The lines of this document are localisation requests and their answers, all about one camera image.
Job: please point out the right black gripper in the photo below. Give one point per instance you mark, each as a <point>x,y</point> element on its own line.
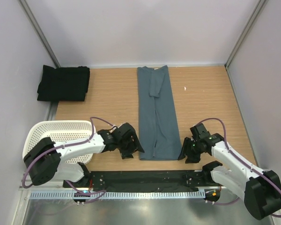
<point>192,158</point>

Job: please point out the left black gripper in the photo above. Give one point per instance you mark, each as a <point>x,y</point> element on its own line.
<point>135,146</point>

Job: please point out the blue-grey t shirt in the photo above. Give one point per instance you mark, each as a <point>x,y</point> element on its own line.
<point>158,128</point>

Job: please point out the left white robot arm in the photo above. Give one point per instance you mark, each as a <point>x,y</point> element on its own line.
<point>59,150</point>

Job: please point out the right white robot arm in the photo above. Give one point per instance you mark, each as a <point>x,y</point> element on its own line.
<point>260,190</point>

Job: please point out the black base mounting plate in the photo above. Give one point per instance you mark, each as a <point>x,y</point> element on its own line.
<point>123,179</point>

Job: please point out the white perforated plastic basket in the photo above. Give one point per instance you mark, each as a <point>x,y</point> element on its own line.
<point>58,131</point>

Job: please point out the folded black t shirt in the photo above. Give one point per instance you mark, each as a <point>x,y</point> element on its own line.
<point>63,84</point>

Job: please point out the white slotted cable duct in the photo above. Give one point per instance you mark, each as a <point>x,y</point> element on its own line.
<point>71,194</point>

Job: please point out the right aluminium corner post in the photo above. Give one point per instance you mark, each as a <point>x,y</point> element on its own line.
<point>245,32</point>

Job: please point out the aluminium corner post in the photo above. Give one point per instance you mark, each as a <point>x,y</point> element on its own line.
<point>245,32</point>
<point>32,19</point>

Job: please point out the left aluminium corner post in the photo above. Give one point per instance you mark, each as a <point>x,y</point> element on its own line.
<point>32,19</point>

